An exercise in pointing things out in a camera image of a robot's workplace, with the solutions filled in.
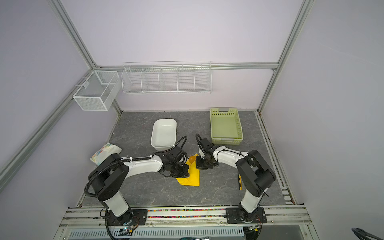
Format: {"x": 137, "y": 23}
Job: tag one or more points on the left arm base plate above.
{"x": 133, "y": 217}

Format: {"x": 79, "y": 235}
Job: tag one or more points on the yellow paper napkin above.
{"x": 194, "y": 173}

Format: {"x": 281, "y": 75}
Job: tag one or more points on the white mesh box basket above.
{"x": 98, "y": 91}

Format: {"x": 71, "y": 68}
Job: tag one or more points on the white oval plastic tub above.
{"x": 164, "y": 134}

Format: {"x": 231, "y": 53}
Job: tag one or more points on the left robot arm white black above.
{"x": 105, "y": 182}

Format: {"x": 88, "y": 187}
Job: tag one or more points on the white wire wall rack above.
{"x": 167, "y": 77}

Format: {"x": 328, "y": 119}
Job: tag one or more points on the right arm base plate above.
{"x": 240, "y": 216}

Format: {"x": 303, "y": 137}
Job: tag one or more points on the green perforated plastic basket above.
{"x": 226, "y": 128}

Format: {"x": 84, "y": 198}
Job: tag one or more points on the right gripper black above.
{"x": 199, "y": 165}

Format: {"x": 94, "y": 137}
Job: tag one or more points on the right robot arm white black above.
{"x": 255, "y": 174}

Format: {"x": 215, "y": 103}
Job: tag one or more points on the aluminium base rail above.
{"x": 183, "y": 216}

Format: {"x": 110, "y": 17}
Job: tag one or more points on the yellow black pliers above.
{"x": 240, "y": 182}

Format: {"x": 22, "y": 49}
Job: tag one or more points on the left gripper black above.
{"x": 185, "y": 173}

